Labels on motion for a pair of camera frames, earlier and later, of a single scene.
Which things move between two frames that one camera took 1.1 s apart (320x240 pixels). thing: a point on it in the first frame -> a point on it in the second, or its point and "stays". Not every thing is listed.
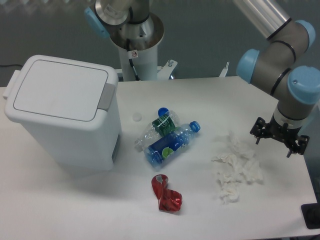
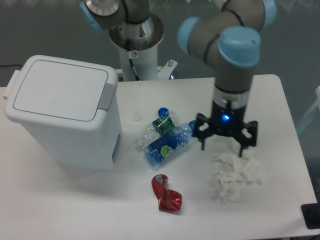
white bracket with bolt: x=164 y=72 stays
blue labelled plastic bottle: x=166 y=147 stays
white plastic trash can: x=73 y=106 stays
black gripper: x=260 y=129 -> x=226 y=120
